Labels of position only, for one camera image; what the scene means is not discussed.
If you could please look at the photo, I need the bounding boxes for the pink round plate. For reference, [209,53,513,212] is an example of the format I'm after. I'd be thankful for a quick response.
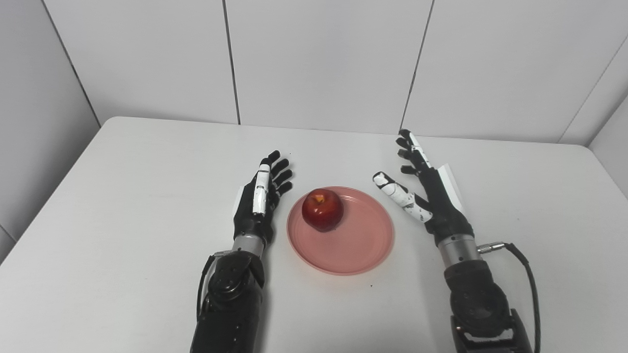
[287,186,395,276]

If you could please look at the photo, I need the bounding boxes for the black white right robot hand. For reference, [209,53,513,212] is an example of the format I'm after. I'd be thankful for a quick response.
[372,129,475,246]

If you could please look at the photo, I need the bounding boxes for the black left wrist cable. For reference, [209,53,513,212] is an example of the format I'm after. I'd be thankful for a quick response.
[196,251,231,319]

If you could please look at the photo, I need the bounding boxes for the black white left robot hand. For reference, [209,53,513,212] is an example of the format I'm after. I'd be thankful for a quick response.
[233,150,294,246]

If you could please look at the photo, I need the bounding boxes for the red apple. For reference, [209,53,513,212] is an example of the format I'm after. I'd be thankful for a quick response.
[301,188,344,233]

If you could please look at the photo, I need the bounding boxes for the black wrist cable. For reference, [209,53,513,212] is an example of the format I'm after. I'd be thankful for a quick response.
[196,251,231,319]
[477,242,542,353]

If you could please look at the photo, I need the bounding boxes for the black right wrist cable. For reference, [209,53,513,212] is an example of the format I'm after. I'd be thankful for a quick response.
[477,242,542,353]

